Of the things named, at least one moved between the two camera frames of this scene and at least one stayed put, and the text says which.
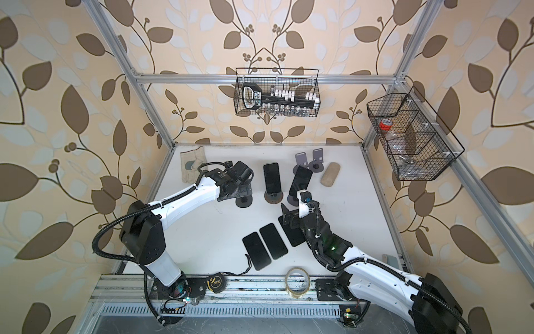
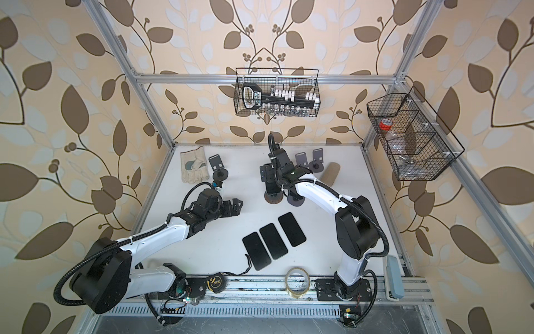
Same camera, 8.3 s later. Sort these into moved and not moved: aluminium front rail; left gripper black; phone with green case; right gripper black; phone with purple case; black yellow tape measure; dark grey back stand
Moved: left gripper black; right gripper black; dark grey back stand
Not moved: phone with purple case; phone with green case; aluminium front rail; black yellow tape measure
